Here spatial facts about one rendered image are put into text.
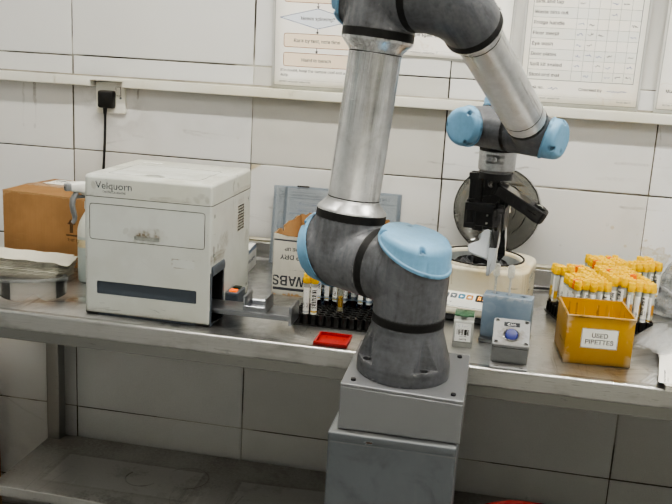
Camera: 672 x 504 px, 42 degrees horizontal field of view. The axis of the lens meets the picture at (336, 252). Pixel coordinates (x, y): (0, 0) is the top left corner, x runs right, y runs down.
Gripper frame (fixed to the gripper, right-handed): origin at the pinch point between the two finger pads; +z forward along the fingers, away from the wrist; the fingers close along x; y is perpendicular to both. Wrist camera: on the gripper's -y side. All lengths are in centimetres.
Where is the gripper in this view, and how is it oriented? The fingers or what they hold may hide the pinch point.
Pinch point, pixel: (496, 269)
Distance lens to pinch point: 184.7
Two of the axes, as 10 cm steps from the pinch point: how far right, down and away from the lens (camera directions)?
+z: -0.5, 9.7, 2.3
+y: -9.4, -1.3, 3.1
